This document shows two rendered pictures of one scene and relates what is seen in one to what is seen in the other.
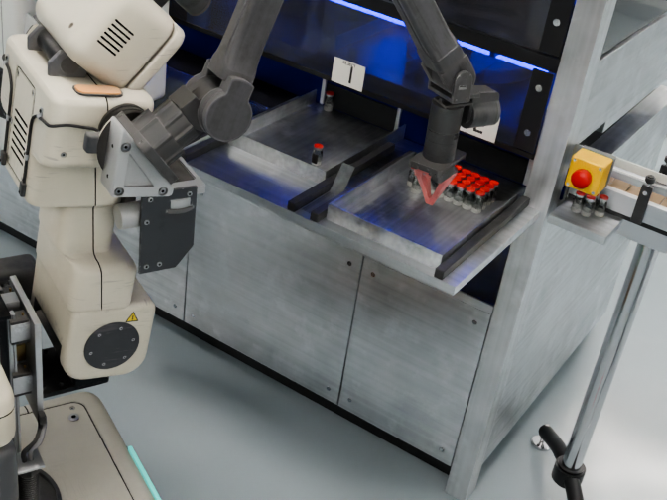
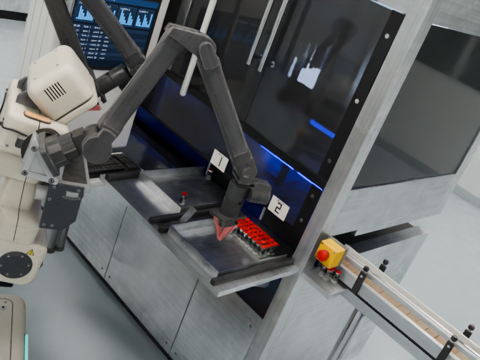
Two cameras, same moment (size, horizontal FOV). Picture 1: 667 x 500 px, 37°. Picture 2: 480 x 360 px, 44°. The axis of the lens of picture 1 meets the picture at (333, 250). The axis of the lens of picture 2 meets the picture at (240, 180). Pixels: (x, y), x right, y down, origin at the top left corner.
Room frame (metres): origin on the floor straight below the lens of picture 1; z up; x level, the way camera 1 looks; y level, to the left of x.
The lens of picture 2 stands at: (0.03, -0.39, 1.93)
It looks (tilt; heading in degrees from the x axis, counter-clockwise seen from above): 24 degrees down; 8
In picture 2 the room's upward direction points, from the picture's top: 22 degrees clockwise
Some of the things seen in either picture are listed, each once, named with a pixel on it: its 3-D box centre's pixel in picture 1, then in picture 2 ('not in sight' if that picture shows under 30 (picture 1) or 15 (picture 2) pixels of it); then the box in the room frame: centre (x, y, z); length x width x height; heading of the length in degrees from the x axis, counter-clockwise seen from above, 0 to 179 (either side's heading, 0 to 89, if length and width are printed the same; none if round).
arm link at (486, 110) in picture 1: (466, 94); (252, 182); (1.65, -0.19, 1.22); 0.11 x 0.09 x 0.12; 122
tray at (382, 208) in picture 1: (425, 205); (228, 243); (1.81, -0.17, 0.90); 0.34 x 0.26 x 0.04; 151
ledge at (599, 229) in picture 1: (588, 217); (326, 281); (1.92, -0.53, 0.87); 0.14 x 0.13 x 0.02; 151
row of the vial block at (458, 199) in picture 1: (445, 188); (246, 238); (1.88, -0.21, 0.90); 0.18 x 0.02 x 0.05; 61
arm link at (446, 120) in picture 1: (448, 115); (238, 190); (1.62, -0.16, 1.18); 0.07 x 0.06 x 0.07; 122
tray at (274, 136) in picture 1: (320, 133); (193, 188); (2.07, 0.07, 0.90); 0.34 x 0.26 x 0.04; 151
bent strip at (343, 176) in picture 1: (329, 187); (177, 217); (1.80, 0.03, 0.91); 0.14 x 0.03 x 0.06; 152
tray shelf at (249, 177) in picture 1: (363, 181); (204, 221); (1.93, -0.04, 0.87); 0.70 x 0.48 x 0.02; 61
